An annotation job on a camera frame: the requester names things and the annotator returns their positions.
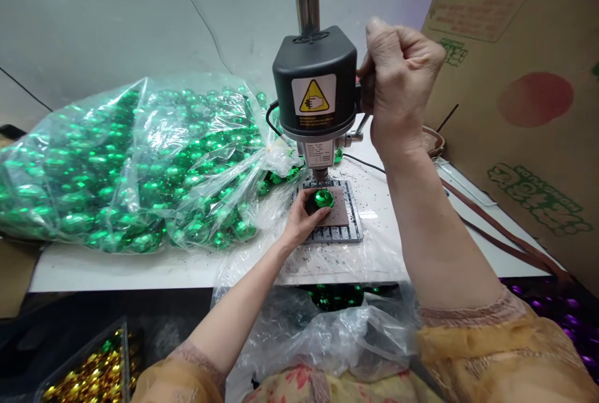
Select person's right hand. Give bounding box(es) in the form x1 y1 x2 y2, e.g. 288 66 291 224
357 16 446 155

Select person's left hand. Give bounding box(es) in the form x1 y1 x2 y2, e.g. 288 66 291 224
282 186 333 250

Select person's right fingers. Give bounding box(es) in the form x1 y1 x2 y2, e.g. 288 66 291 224
357 49 382 115

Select person's right thumb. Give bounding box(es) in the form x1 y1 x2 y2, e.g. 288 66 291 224
365 16 408 46

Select person's left thumb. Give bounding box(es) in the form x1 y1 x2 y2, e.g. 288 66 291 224
304 206 333 227

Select green faceted ball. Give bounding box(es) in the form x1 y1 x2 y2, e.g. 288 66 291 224
308 188 334 211

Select drill press feed lever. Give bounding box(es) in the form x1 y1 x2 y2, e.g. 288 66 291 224
354 65 376 147

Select brown square block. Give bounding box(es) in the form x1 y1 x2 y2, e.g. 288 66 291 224
312 186 355 229

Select black bench drill press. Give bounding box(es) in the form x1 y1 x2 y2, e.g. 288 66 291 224
265 0 375 246

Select thin black stick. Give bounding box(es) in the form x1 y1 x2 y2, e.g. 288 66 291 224
437 103 460 135

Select clear bag with few balls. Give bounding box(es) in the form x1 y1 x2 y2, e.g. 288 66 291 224
210 253 424 383

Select printed cardboard box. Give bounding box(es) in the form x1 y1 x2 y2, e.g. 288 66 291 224
419 0 599 284

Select large bag of green balls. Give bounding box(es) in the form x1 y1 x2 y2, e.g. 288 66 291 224
0 73 305 255

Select pile of purple balls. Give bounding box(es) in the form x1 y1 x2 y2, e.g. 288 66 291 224
507 281 599 378

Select tray of gold balls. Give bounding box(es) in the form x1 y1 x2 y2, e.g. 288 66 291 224
39 321 144 403

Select plain brown cardboard box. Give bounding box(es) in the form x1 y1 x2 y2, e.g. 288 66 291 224
0 238 44 321

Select black drill power cable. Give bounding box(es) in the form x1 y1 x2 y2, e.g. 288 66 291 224
265 100 390 173

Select white wall cable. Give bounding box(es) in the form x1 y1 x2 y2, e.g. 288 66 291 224
169 0 237 74

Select brown leather strap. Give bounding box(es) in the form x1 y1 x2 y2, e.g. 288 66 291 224
421 124 574 284

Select thin black cable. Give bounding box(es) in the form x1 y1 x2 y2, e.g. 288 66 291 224
0 65 54 113

